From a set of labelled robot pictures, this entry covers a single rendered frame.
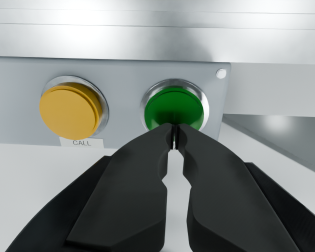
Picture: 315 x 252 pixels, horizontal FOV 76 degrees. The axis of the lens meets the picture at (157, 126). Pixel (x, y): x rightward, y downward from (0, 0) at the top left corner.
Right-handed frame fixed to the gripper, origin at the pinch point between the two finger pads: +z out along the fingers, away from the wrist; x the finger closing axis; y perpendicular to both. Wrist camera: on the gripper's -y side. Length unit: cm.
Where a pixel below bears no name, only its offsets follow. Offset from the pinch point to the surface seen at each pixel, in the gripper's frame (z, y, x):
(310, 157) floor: 98, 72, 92
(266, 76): 12.1, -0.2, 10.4
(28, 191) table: 12.2, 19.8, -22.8
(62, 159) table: 12.2, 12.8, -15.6
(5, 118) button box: 2.1, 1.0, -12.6
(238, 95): 12.1, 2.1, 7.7
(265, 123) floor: 98, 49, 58
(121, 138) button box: 2.1, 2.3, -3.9
